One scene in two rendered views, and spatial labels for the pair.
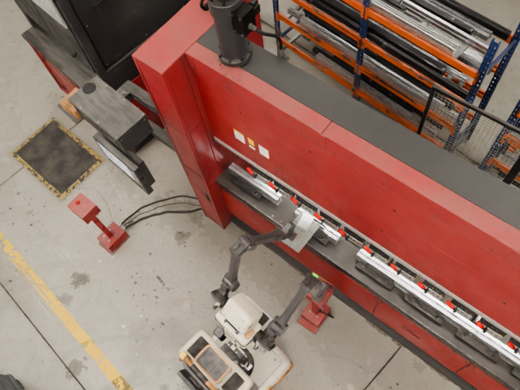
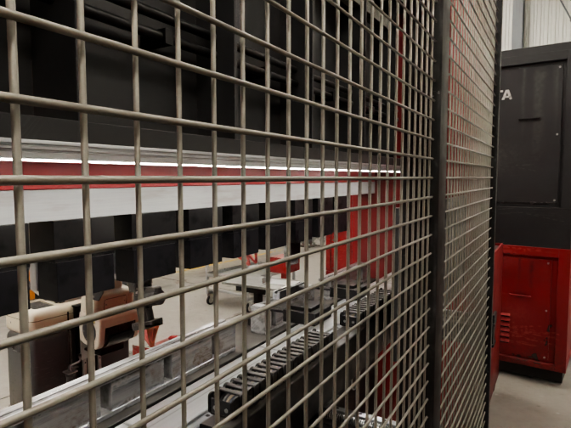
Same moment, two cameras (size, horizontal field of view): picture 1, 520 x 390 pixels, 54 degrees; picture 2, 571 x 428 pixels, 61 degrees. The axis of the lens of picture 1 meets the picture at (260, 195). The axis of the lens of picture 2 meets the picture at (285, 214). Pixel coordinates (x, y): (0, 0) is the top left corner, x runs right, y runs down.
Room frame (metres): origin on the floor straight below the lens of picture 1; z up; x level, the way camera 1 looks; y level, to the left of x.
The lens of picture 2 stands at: (0.85, -2.10, 1.43)
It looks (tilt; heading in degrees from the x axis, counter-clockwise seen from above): 4 degrees down; 71
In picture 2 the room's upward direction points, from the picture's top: straight up
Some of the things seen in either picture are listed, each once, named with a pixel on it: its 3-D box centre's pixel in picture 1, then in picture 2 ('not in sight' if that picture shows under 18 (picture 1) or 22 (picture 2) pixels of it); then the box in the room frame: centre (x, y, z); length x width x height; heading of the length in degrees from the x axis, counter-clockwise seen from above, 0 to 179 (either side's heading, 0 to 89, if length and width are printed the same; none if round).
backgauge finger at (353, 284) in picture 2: not in sight; (330, 286); (1.61, -0.46, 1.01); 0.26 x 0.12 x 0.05; 131
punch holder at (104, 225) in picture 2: (436, 285); (73, 255); (0.76, -0.98, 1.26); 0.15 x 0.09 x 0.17; 41
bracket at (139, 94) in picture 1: (137, 106); not in sight; (2.30, 0.72, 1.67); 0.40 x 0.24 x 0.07; 41
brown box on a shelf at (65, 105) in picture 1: (75, 101); not in sight; (2.99, 1.41, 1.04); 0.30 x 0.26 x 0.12; 35
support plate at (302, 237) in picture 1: (299, 232); (260, 282); (1.40, -0.23, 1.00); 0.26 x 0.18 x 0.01; 131
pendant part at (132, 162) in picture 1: (127, 161); not in sight; (2.03, 0.89, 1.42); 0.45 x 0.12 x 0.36; 38
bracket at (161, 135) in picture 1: (156, 143); not in sight; (2.30, 0.72, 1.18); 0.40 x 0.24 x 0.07; 41
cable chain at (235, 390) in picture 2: not in sight; (281, 365); (1.18, -1.15, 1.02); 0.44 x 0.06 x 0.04; 41
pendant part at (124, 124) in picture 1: (126, 141); not in sight; (2.13, 0.85, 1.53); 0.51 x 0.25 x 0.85; 38
